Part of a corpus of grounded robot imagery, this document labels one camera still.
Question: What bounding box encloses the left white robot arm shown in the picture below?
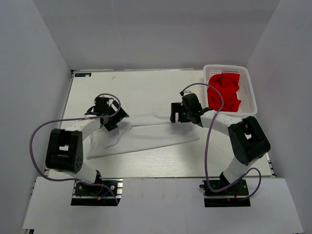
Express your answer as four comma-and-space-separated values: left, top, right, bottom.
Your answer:
45, 95, 129, 195

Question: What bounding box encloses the blue table label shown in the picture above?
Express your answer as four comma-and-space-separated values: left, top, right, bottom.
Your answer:
75, 73, 92, 78

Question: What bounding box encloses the red t shirt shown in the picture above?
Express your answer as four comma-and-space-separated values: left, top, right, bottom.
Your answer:
207, 73, 241, 112

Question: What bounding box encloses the white t shirt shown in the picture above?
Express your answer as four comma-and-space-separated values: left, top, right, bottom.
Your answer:
86, 111, 200, 159

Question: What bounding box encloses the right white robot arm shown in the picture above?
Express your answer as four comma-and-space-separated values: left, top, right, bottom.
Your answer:
170, 93, 271, 195

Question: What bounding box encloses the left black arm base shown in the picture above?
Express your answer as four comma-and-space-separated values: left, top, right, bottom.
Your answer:
71, 179, 123, 207

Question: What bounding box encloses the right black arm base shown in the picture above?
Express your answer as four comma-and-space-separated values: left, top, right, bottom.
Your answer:
199, 179, 251, 208

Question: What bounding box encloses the white plastic basket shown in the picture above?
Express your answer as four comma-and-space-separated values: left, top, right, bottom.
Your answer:
203, 64, 257, 117

